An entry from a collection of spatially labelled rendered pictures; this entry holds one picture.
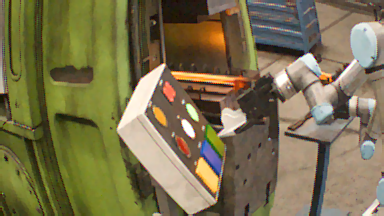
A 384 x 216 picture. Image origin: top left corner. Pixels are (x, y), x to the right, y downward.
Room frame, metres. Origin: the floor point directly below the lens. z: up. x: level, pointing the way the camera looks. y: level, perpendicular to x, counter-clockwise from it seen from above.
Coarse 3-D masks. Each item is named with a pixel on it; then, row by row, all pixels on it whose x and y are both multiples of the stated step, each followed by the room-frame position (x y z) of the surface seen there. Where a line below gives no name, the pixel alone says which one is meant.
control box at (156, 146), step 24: (168, 72) 1.59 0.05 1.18; (144, 96) 1.41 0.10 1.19; (144, 120) 1.28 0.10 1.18; (168, 120) 1.38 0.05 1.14; (192, 120) 1.51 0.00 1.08; (144, 144) 1.28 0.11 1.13; (168, 144) 1.29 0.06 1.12; (192, 144) 1.40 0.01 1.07; (168, 168) 1.28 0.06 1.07; (192, 168) 1.30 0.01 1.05; (168, 192) 1.28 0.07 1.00; (192, 192) 1.27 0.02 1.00; (216, 192) 1.31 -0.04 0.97
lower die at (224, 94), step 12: (180, 72) 2.17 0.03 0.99; (192, 72) 2.15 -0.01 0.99; (180, 84) 2.05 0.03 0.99; (192, 84) 2.04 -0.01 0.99; (204, 84) 2.02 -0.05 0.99; (216, 84) 2.00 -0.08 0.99; (228, 84) 1.98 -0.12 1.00; (192, 96) 1.95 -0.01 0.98; (204, 96) 1.94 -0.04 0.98; (216, 96) 1.93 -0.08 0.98; (228, 96) 1.93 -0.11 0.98; (204, 108) 1.92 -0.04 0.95; (216, 108) 1.89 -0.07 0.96
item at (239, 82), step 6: (174, 72) 2.13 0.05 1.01; (192, 78) 2.06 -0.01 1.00; (198, 78) 2.05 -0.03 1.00; (204, 78) 2.04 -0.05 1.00; (210, 78) 2.03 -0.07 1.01; (216, 78) 2.02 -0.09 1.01; (222, 78) 2.01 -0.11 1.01; (228, 78) 2.01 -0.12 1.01; (234, 78) 2.00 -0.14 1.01; (240, 78) 1.99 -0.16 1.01; (246, 78) 1.98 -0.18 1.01; (240, 84) 1.98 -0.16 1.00; (246, 84) 1.97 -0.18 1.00
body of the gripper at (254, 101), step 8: (256, 80) 1.54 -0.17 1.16; (264, 80) 1.51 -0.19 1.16; (272, 80) 1.50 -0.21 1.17; (240, 88) 1.56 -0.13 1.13; (248, 88) 1.54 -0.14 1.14; (256, 88) 1.52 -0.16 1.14; (264, 88) 1.50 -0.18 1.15; (272, 88) 1.50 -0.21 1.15; (240, 96) 1.51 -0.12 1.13; (248, 96) 1.50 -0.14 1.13; (256, 96) 1.48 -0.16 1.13; (264, 96) 1.50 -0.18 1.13; (272, 96) 1.50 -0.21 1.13; (280, 96) 1.48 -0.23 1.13; (240, 104) 1.49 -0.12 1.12; (248, 104) 1.49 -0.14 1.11; (256, 104) 1.48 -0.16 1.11; (264, 104) 1.50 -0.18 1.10; (248, 112) 1.49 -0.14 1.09; (256, 112) 1.49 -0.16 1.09; (264, 112) 1.49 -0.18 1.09
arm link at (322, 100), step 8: (304, 88) 1.45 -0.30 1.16; (312, 88) 1.43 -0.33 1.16; (320, 88) 1.43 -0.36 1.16; (328, 88) 1.45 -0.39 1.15; (304, 96) 1.46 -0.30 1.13; (312, 96) 1.42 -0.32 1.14; (320, 96) 1.41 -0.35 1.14; (328, 96) 1.42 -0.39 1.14; (336, 96) 1.44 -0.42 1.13; (312, 104) 1.42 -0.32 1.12; (320, 104) 1.40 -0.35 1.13; (328, 104) 1.40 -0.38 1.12; (336, 104) 1.44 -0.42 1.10; (312, 112) 1.42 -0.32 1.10; (320, 112) 1.39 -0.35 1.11; (328, 112) 1.39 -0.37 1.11; (320, 120) 1.39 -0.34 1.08
